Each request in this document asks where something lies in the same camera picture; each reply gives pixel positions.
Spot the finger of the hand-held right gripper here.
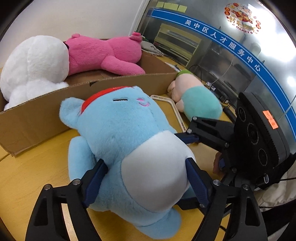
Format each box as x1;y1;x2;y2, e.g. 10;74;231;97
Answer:
174;116;235;151
216;152;241;186

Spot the white jacket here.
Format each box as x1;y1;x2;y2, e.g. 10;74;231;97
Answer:
257;171;296;209

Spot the white plush toy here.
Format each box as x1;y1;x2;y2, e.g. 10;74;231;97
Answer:
0;35;70;110

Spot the black box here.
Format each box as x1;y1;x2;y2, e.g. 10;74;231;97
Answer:
216;89;232;106

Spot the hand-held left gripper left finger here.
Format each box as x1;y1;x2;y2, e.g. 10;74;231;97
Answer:
25;158;109;241

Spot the blue window banner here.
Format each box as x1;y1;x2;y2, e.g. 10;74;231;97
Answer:
150;8;296;130

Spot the black power cable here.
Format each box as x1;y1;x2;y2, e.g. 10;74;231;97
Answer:
188;64;222;93

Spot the teal plush with green hair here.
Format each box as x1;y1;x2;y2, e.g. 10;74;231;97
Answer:
167;70;223;122

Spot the cream plastic frame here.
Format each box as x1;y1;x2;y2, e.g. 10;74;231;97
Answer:
150;94;189;139

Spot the brown cardboard box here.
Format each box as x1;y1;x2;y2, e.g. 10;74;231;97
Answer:
0;38;184;158

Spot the blue plush bear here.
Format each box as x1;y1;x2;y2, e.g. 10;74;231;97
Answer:
60;85;201;239

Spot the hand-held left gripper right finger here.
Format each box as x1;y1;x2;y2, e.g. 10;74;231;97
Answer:
185;158;269;241

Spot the round festive window sticker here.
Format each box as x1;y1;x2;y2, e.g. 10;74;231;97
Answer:
224;2;262;35

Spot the pink plush toy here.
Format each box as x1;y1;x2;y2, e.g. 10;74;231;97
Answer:
63;32;146;76

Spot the yellow shelf cabinet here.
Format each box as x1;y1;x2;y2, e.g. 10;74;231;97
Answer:
154;22;204;67

